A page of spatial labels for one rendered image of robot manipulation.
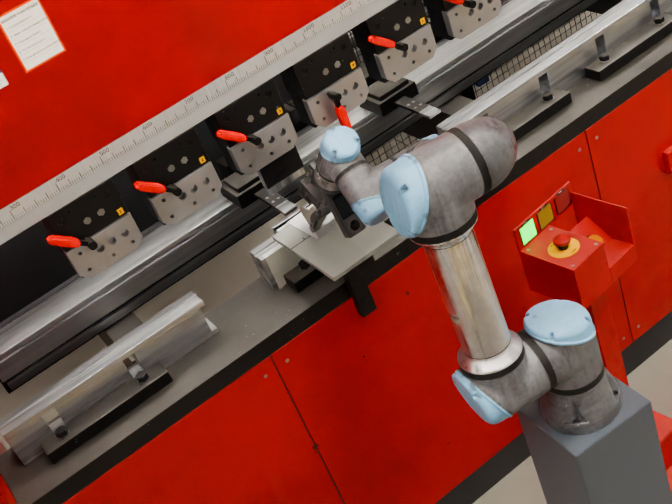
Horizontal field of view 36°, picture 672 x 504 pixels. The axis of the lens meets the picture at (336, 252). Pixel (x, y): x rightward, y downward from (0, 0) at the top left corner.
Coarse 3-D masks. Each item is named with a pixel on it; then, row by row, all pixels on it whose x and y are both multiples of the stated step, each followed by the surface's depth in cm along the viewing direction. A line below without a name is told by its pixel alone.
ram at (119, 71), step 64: (0, 0) 183; (64, 0) 189; (128, 0) 195; (192, 0) 202; (256, 0) 209; (320, 0) 217; (384, 0) 225; (0, 64) 186; (64, 64) 193; (128, 64) 199; (192, 64) 206; (0, 128) 190; (64, 128) 197; (128, 128) 204; (0, 192) 194; (64, 192) 201
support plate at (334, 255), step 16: (384, 224) 222; (288, 240) 230; (304, 240) 228; (320, 240) 226; (336, 240) 224; (352, 240) 222; (368, 240) 220; (384, 240) 218; (304, 256) 223; (320, 256) 221; (336, 256) 219; (352, 256) 217; (368, 256) 216; (336, 272) 214
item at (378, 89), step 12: (372, 84) 268; (384, 84) 266; (396, 84) 264; (408, 84) 264; (372, 96) 264; (384, 96) 262; (396, 96) 263; (408, 96) 265; (372, 108) 266; (384, 108) 262; (396, 108) 264; (408, 108) 259; (420, 108) 256; (432, 108) 254
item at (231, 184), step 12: (228, 180) 253; (240, 180) 251; (252, 180) 250; (228, 192) 252; (240, 192) 249; (252, 192) 250; (264, 192) 249; (240, 204) 249; (276, 204) 243; (288, 204) 241
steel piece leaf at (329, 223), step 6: (330, 216) 232; (300, 222) 234; (306, 222) 233; (324, 222) 230; (330, 222) 226; (336, 222) 227; (300, 228) 232; (306, 228) 231; (324, 228) 226; (330, 228) 227; (312, 234) 228; (318, 234) 225; (324, 234) 226
